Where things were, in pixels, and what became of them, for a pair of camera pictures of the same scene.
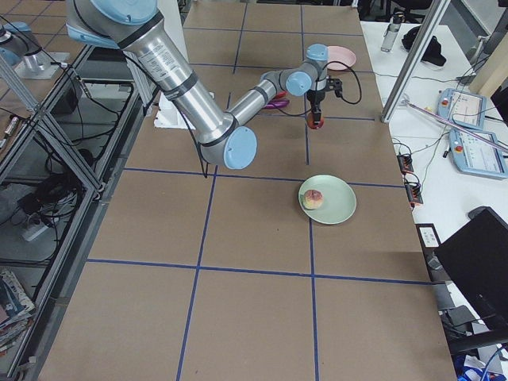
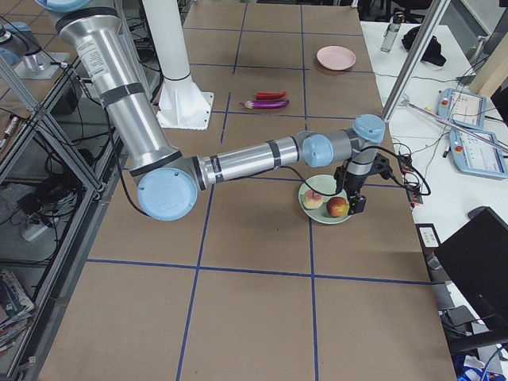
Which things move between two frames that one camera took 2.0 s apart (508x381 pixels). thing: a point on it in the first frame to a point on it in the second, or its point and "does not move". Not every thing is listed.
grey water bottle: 392,30 does not move
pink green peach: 313,198 does not move
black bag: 432,53 does not move
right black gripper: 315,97 to 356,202
